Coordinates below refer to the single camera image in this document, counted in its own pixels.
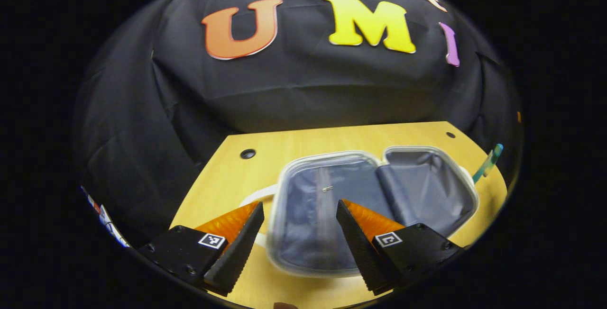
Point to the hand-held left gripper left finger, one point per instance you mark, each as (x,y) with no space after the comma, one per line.
(239,252)

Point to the black backdrop cloth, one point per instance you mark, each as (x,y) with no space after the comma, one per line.
(294,91)

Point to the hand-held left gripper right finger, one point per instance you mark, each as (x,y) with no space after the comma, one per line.
(360,252)

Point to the colourful printed banner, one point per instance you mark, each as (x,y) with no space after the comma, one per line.
(106,221)

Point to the small white suitcase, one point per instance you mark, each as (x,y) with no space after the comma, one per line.
(308,204)

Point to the teal and white tube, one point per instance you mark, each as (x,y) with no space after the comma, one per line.
(488,162)

